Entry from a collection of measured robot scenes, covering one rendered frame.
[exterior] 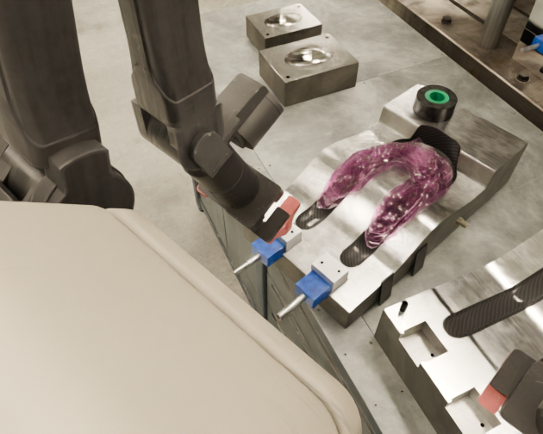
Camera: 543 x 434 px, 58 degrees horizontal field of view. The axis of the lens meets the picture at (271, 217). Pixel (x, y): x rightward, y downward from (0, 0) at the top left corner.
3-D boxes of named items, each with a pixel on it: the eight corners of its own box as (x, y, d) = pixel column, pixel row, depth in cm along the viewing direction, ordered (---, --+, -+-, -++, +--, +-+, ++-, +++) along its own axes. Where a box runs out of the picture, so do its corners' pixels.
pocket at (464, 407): (464, 448, 64) (473, 439, 61) (439, 410, 67) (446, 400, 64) (491, 432, 65) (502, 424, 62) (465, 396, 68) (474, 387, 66)
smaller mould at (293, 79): (283, 107, 118) (284, 83, 113) (259, 74, 127) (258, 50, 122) (355, 86, 124) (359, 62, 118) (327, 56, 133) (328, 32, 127)
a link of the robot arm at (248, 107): (132, 114, 50) (188, 155, 46) (202, 28, 51) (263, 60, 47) (187, 164, 60) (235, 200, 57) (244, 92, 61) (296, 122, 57)
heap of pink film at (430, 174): (381, 257, 83) (390, 228, 77) (307, 199, 91) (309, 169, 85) (468, 182, 94) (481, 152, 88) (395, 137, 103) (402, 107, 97)
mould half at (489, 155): (345, 329, 81) (353, 294, 72) (243, 237, 93) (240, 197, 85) (507, 182, 102) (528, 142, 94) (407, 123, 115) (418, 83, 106)
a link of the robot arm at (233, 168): (165, 157, 54) (200, 182, 52) (204, 108, 55) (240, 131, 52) (194, 181, 60) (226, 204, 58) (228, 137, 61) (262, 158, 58)
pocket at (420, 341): (415, 375, 70) (421, 364, 68) (394, 344, 73) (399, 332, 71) (441, 362, 72) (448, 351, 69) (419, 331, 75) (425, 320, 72)
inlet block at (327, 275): (289, 336, 77) (290, 319, 73) (267, 314, 79) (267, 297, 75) (345, 288, 83) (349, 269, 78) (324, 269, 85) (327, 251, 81)
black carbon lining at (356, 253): (352, 275, 82) (358, 251, 77) (290, 222, 89) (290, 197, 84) (468, 177, 97) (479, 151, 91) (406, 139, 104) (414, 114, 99)
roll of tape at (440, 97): (409, 118, 99) (414, 103, 96) (415, 95, 103) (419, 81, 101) (450, 127, 97) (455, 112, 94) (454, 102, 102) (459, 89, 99)
